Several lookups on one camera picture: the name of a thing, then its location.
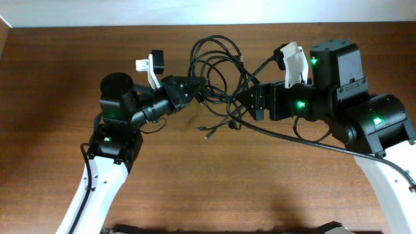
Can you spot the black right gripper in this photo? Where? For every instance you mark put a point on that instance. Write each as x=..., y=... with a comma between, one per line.
x=260, y=101

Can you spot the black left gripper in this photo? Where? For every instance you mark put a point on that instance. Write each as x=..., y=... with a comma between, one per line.
x=175, y=94

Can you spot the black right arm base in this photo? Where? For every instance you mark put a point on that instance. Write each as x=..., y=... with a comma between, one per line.
x=332, y=228

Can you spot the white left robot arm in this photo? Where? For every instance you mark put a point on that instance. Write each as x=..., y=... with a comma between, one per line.
x=110, y=153

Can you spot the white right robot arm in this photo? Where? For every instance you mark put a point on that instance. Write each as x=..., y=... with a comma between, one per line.
x=328, y=84

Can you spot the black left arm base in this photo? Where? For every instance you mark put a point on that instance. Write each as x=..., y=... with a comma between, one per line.
x=122, y=229

